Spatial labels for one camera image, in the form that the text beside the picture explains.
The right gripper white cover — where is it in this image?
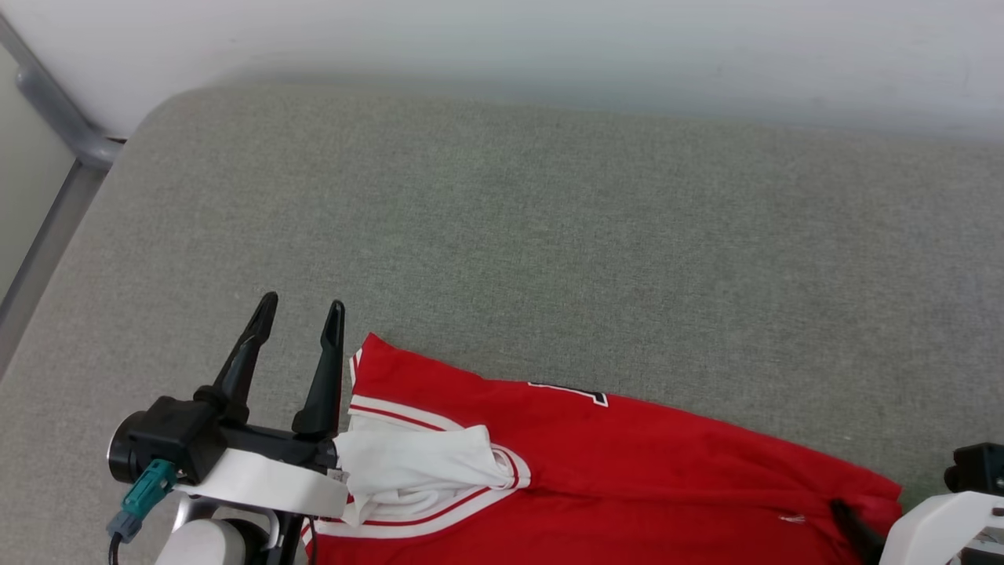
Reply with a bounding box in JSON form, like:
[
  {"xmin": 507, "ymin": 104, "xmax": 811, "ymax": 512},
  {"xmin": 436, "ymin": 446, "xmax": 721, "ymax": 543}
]
[{"xmin": 829, "ymin": 491, "xmax": 1004, "ymax": 565}]

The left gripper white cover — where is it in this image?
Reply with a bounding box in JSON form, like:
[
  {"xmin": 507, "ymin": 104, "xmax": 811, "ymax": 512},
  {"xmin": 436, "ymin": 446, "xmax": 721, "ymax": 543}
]
[{"xmin": 173, "ymin": 292, "xmax": 351, "ymax": 519}]

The red and white jersey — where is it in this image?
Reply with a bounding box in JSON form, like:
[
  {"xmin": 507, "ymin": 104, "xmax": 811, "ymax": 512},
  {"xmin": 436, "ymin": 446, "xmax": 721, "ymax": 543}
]
[{"xmin": 301, "ymin": 333, "xmax": 904, "ymax": 565}]

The left gripper black camera box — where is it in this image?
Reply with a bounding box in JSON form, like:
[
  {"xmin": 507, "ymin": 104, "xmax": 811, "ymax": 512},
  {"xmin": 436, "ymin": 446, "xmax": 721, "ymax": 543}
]
[{"xmin": 125, "ymin": 395, "xmax": 232, "ymax": 484}]

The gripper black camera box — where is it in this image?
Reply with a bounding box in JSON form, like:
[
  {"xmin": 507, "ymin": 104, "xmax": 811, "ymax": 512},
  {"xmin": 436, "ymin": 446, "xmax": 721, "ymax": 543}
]
[
  {"xmin": 943, "ymin": 443, "xmax": 1004, "ymax": 496},
  {"xmin": 125, "ymin": 395, "xmax": 232, "ymax": 484}
]

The right gripper black camera box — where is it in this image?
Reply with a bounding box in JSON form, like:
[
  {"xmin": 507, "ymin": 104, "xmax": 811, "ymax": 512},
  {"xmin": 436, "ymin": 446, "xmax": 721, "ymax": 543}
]
[{"xmin": 943, "ymin": 443, "xmax": 1004, "ymax": 496}]

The teal cable connector left gripper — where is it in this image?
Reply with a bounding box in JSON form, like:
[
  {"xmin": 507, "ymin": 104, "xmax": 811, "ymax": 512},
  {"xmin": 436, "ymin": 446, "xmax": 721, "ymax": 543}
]
[{"xmin": 107, "ymin": 459, "xmax": 180, "ymax": 545}]

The grey metal frame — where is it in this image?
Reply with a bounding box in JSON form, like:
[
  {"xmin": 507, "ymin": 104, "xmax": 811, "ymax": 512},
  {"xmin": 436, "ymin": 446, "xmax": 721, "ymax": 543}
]
[{"xmin": 0, "ymin": 14, "xmax": 126, "ymax": 334}]

